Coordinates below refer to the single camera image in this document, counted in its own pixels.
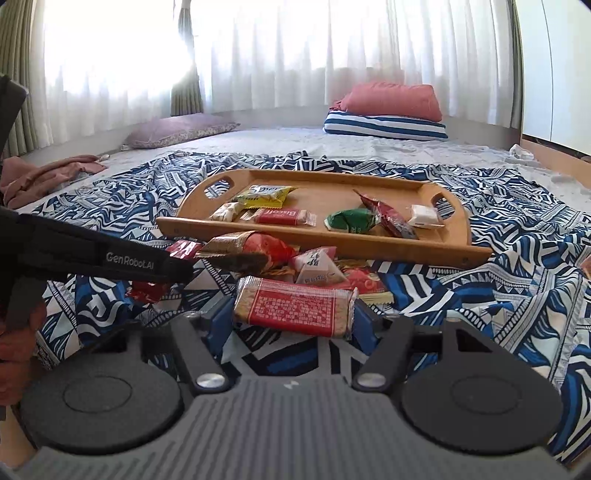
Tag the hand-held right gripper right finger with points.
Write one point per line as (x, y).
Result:
(367, 325)

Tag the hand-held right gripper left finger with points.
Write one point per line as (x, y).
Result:
(220, 327)

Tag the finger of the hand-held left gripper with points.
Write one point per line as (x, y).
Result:
(178, 272)

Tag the red packet with gold edge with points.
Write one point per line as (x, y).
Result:
(369, 281)

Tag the red label cracker packet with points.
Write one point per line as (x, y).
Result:
(295, 307)

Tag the white triangular snack packet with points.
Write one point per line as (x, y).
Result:
(318, 267)

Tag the small beige biscuit packet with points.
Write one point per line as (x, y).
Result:
(226, 212)

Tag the large red gold cake packet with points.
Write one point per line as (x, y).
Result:
(263, 247)

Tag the green snack packet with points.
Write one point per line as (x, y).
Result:
(351, 220)

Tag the long red black stick packet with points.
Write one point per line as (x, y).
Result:
(392, 219)

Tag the yellow snack packet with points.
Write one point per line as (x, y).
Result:
(265, 196)

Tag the red biscuit packet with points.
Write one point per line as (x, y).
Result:
(281, 217)

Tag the clear packet with white cake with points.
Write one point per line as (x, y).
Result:
(425, 216)

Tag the person's left hand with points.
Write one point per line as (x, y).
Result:
(18, 346)

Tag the small red candy packet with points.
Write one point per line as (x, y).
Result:
(147, 290)
(182, 249)

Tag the pink cloth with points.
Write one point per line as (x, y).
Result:
(46, 177)

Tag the purple pillow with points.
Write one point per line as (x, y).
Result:
(180, 131)

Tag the blue white patterned blanket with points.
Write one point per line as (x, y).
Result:
(508, 300)

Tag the bed with grey sheet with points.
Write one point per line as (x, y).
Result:
(277, 143)

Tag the green drape curtain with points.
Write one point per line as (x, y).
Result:
(184, 99)
(18, 37)

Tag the blue white striped pillow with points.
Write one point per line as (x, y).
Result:
(383, 127)

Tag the red pillow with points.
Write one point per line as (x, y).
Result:
(392, 101)

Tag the brown jelly cup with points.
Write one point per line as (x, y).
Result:
(587, 267)

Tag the crumpled white cloth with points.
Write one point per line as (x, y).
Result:
(524, 153)

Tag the white sheer curtain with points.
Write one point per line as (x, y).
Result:
(300, 46)

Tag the white wardrobe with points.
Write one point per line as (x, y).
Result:
(554, 69)

